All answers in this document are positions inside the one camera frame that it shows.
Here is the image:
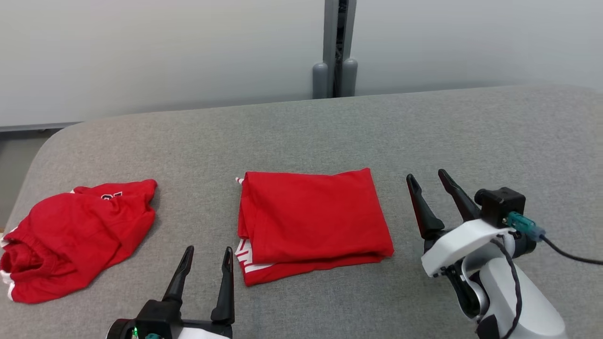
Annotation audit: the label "red and white shirt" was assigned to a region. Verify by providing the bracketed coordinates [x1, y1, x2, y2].
[236, 168, 395, 287]

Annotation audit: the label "grey wall post with feet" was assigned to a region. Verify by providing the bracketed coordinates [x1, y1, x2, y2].
[312, 0, 359, 99]

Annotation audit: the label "short black right gripper cable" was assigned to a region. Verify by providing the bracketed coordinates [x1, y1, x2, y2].
[490, 238, 523, 339]

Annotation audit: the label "right teal cable connector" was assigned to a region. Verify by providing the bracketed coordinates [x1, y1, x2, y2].
[508, 212, 546, 239]

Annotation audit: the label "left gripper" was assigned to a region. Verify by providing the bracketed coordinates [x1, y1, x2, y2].
[137, 246, 235, 339]

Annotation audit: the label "grey wall baseboard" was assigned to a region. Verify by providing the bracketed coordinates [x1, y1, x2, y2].
[0, 121, 83, 133]

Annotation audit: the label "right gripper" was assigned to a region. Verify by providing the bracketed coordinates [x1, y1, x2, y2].
[406, 169, 514, 321]

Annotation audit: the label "red shorts with white stripe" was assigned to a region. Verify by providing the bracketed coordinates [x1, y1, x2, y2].
[0, 179, 158, 304]

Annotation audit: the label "long black right arm cable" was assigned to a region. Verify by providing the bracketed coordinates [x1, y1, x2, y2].
[541, 234, 603, 265]

